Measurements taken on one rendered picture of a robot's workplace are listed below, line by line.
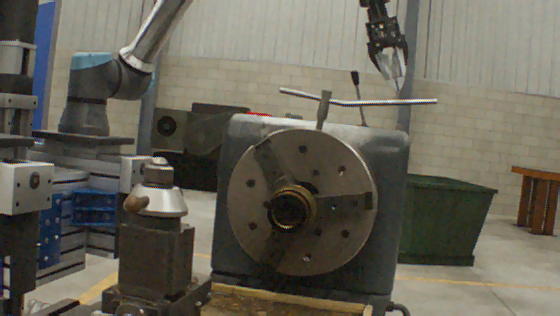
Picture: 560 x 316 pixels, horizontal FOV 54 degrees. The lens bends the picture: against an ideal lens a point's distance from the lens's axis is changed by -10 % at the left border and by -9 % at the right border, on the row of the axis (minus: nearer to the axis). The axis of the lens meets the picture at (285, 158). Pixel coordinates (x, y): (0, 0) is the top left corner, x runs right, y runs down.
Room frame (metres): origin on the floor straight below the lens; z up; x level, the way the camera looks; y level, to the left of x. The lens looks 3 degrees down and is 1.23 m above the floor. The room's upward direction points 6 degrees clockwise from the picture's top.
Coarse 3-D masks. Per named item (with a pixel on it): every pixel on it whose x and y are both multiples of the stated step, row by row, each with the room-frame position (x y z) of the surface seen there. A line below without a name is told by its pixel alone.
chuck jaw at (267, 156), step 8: (264, 144) 1.27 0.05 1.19; (272, 144) 1.25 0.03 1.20; (256, 152) 1.23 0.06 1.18; (264, 152) 1.22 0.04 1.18; (272, 152) 1.22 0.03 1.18; (256, 160) 1.23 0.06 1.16; (264, 160) 1.22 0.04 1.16; (272, 160) 1.22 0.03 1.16; (280, 160) 1.23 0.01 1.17; (264, 168) 1.22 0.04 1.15; (272, 168) 1.20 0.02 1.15; (280, 168) 1.20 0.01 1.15; (264, 176) 1.20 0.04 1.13; (272, 176) 1.20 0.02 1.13; (280, 176) 1.20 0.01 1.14; (288, 176) 1.21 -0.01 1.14; (272, 184) 1.18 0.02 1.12; (280, 184) 1.18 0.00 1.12; (288, 184) 1.17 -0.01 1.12; (296, 184) 1.23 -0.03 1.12; (272, 192) 1.18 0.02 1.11
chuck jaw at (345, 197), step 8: (360, 192) 1.22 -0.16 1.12; (368, 192) 1.22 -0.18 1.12; (320, 200) 1.16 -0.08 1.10; (328, 200) 1.18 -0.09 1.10; (336, 200) 1.17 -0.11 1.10; (344, 200) 1.19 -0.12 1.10; (352, 200) 1.19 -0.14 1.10; (360, 200) 1.19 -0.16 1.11; (368, 200) 1.22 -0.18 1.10; (320, 208) 1.16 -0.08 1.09; (328, 208) 1.18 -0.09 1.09; (336, 208) 1.18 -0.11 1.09; (344, 208) 1.19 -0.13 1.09; (352, 208) 1.19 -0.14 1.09; (360, 208) 1.18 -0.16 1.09; (368, 208) 1.22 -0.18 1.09; (320, 216) 1.16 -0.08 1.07
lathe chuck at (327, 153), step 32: (288, 160) 1.25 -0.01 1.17; (320, 160) 1.24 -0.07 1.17; (352, 160) 1.23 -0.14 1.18; (256, 192) 1.27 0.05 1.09; (320, 192) 1.24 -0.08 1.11; (352, 192) 1.23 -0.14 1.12; (256, 224) 1.27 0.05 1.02; (320, 224) 1.24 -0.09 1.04; (352, 224) 1.23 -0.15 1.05; (256, 256) 1.26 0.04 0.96; (288, 256) 1.25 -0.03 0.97; (320, 256) 1.24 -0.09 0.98; (352, 256) 1.23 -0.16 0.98
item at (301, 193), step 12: (276, 192) 1.17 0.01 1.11; (288, 192) 1.12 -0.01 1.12; (300, 192) 1.13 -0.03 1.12; (276, 204) 1.11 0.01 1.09; (300, 204) 1.10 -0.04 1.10; (312, 204) 1.15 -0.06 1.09; (276, 216) 1.15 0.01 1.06; (300, 216) 1.10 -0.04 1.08; (312, 216) 1.15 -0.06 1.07; (276, 228) 1.11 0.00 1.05; (288, 228) 1.10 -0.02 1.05; (300, 228) 1.11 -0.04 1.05
